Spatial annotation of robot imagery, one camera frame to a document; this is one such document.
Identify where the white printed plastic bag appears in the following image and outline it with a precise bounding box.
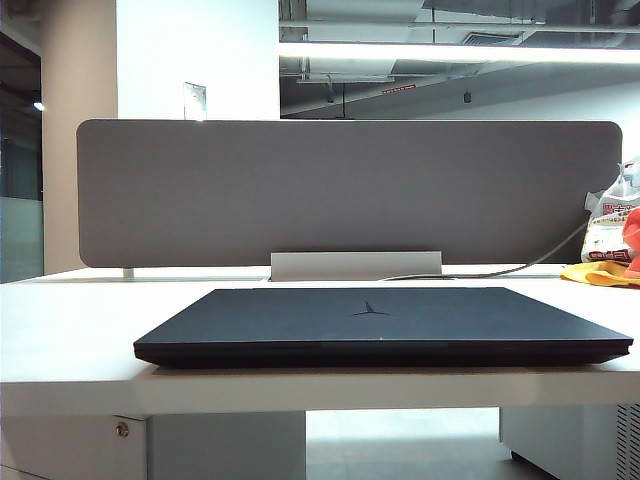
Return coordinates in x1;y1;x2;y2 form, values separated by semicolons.
579;154;640;266

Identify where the white drawer cabinet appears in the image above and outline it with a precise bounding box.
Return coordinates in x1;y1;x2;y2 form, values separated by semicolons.
0;413;307;480

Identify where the glass office partition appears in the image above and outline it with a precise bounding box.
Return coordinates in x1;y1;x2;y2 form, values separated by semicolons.
0;29;44;284

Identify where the white vented cabinet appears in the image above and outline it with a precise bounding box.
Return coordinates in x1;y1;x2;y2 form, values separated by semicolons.
498;403;640;480

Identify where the orange round item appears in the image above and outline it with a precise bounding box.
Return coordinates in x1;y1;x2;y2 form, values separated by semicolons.
619;207;640;289

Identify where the grey fabric desk divider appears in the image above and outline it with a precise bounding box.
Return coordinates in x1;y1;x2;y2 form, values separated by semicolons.
76;119;623;269

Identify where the yellow cloth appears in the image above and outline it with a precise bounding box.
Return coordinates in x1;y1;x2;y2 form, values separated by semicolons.
558;260;640;290

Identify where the ceiling air vent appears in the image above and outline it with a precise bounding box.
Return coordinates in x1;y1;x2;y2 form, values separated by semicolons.
459;30;526;47

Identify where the long ceiling light strip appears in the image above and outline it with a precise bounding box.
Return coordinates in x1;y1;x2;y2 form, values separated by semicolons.
278;41;640;65

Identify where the clear wall plaque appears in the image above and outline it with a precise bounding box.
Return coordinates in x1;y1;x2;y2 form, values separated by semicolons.
182;81;208;122

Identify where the black laptop with Y logo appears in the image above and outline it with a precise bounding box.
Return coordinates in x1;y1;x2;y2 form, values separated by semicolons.
132;287;634;370

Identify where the hanging ceiling rail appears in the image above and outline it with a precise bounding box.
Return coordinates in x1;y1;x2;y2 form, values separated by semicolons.
295;73;396;84

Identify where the grey power cable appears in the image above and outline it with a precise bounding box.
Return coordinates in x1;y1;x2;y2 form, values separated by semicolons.
384;219;591;282

